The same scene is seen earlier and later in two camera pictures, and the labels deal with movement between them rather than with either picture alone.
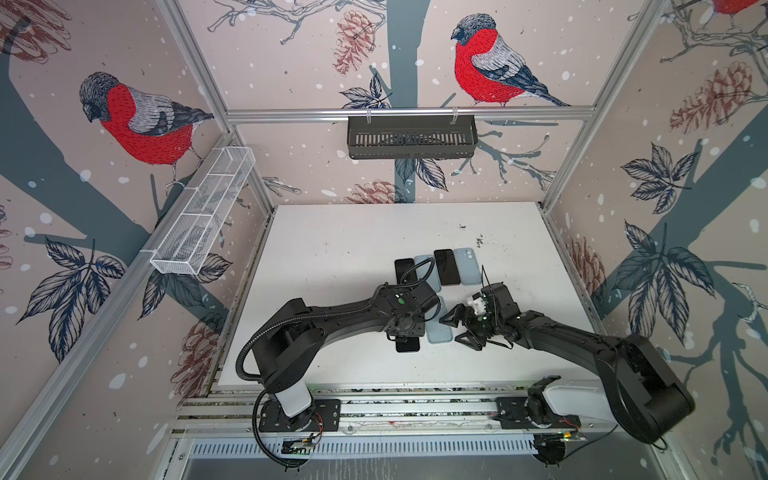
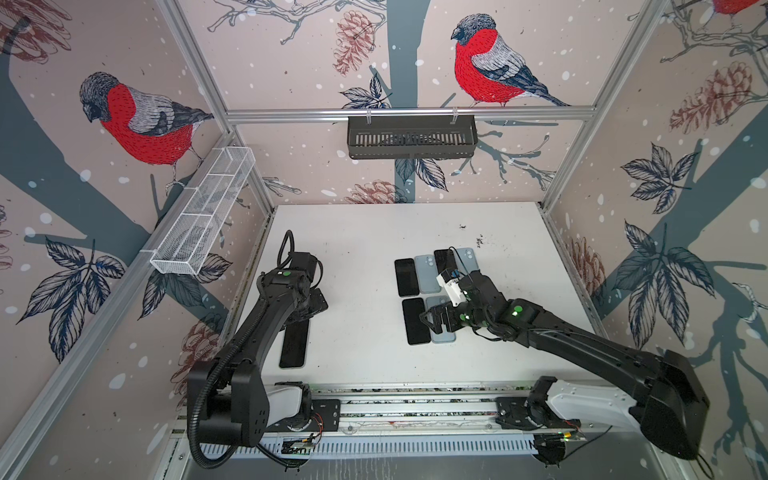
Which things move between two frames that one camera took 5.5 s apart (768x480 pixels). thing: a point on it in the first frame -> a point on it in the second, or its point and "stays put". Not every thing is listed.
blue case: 468,267 stays put
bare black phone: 401,266 stays put
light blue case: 433,279 stays put
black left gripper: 420,330 -> 318,301
